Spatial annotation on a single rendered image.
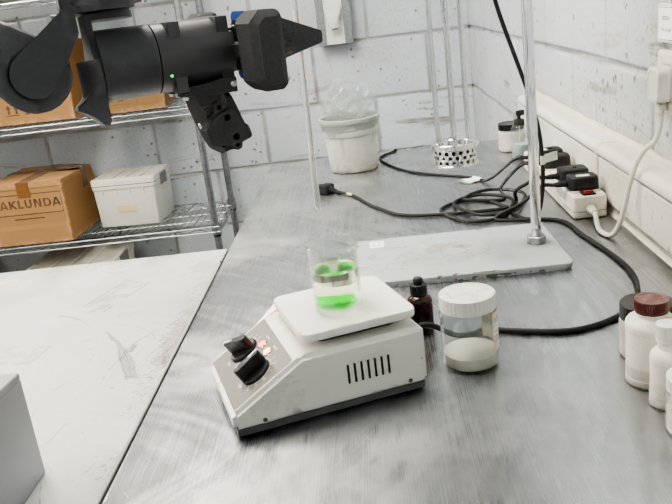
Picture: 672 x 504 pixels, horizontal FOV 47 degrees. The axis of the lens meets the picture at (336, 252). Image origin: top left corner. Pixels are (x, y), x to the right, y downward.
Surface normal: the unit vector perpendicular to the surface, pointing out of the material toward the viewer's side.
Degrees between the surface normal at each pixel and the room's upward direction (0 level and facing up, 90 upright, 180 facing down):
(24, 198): 90
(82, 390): 0
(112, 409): 0
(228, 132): 92
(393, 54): 90
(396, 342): 90
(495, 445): 0
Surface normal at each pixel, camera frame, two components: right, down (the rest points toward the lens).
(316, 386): 0.32, 0.25
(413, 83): -0.03, 0.31
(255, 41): -0.30, 0.34
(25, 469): 0.99, -0.11
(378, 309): -0.12, -0.94
